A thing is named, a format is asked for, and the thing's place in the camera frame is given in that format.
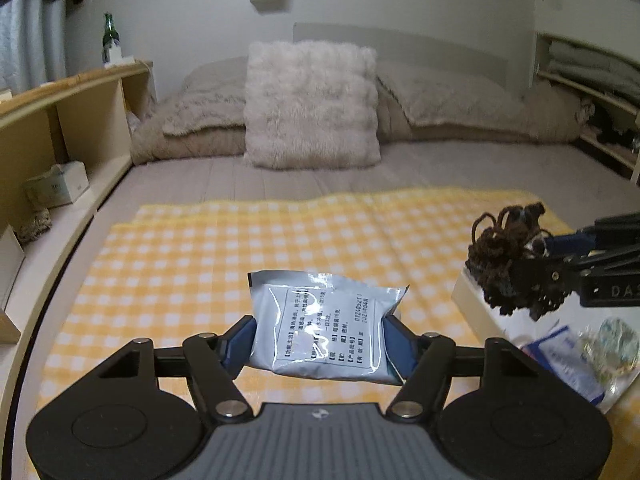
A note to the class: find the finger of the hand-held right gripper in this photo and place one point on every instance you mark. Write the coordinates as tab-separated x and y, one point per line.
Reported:
550	275
570	244

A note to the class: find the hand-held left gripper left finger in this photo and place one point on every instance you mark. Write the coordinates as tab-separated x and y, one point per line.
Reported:
241	347

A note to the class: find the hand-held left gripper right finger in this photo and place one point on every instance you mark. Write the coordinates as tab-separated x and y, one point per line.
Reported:
400	349

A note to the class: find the clear bag with pale green contents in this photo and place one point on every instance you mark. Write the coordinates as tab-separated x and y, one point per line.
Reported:
610	345

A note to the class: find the brown scrunchie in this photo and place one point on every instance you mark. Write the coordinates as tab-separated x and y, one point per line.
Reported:
492	260

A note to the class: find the white shallow cardboard box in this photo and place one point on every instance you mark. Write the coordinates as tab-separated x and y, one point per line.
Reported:
480	305

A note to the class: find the silver foil packet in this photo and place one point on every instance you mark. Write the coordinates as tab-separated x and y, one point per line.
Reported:
325	330

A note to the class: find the blue packet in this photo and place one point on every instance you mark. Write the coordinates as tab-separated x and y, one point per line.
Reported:
560	360

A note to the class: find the yellow checkered blanket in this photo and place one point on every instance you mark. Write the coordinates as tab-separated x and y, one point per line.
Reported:
200	260

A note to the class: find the black and white clothes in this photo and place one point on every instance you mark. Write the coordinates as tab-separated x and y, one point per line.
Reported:
615	132

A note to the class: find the grey bed sheet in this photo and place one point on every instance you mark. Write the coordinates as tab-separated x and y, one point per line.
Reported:
425	170

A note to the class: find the folded pale grey quilt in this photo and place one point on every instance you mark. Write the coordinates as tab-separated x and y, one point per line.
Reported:
585	65

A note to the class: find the white open shelf unit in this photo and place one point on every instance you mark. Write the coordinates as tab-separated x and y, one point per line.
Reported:
542	55

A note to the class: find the beige knitted pillow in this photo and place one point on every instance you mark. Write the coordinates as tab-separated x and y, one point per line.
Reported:
205	95
450	95

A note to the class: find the folded tan duvet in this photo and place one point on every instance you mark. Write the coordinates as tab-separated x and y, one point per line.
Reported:
175	150

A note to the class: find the grey headboard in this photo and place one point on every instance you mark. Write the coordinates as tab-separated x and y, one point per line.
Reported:
450	50

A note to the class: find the pale green tissue box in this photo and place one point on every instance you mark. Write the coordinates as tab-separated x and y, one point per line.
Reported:
60	185

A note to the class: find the white box in shelf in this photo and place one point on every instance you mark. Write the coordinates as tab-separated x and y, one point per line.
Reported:
10	270

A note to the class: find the white fluffy pillow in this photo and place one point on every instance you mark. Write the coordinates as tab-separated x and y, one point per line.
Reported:
310	105

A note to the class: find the small white holder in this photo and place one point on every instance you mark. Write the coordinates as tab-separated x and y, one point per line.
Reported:
120	56

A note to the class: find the wooden bedside shelf unit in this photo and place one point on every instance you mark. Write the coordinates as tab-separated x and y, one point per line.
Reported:
30	105

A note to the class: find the green glass bottle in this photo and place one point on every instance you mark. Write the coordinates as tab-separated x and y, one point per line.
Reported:
108	32

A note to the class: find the grey curtain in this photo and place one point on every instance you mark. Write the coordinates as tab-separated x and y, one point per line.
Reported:
30	40

